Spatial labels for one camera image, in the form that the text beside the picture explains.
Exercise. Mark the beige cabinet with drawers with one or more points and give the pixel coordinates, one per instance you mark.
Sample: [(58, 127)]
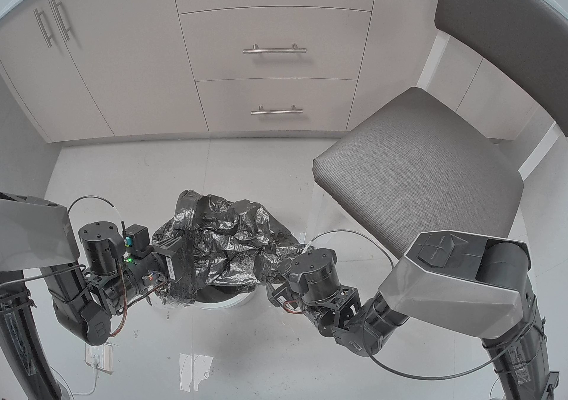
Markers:
[(275, 12)]

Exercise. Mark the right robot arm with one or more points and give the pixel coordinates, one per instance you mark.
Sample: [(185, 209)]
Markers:
[(443, 283)]

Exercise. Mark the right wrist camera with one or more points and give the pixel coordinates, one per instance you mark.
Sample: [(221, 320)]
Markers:
[(295, 283)]

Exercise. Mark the black plastic bag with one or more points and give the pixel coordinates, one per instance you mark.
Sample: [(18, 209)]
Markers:
[(230, 234)]

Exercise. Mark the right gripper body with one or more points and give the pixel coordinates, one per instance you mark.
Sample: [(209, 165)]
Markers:
[(278, 296)]

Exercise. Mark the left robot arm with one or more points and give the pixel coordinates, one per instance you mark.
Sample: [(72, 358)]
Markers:
[(35, 229)]

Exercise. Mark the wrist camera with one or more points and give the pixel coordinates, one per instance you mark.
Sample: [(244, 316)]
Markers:
[(138, 238), (295, 283)]

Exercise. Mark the grey padded white-framed chair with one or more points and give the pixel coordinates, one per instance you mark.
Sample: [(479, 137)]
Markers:
[(412, 158)]

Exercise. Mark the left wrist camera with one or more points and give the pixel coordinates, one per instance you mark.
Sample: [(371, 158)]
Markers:
[(138, 238)]

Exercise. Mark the white trash bin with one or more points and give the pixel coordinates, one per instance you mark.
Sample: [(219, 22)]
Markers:
[(239, 300)]

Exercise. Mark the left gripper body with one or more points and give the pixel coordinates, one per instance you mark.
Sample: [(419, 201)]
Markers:
[(153, 272)]

